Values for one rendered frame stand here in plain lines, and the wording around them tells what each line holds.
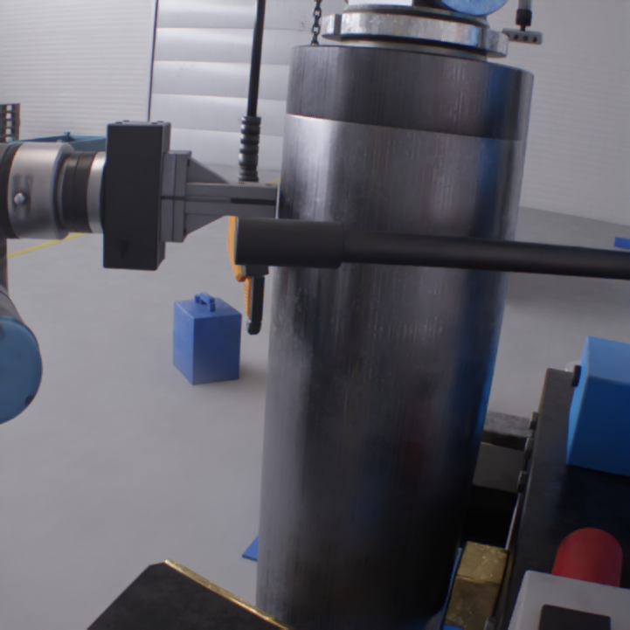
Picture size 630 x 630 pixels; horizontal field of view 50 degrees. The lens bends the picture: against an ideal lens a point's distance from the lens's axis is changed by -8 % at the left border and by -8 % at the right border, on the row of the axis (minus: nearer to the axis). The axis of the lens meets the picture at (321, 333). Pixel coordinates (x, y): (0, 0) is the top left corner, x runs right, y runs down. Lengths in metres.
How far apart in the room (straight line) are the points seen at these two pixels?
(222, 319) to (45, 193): 2.90
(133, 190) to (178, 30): 12.43
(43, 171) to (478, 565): 0.57
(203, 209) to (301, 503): 0.28
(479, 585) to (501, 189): 0.39
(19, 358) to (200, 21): 12.36
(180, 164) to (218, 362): 2.97
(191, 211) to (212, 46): 12.06
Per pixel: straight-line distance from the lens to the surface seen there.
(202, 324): 3.48
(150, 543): 2.44
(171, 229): 0.65
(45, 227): 0.66
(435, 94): 0.55
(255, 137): 1.63
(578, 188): 11.29
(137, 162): 0.64
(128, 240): 0.65
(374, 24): 0.58
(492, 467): 0.94
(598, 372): 0.78
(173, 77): 13.04
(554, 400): 0.97
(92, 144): 8.95
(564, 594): 0.41
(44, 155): 0.66
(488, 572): 0.76
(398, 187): 0.55
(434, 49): 0.59
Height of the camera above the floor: 1.43
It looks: 19 degrees down
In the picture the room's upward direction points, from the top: 5 degrees clockwise
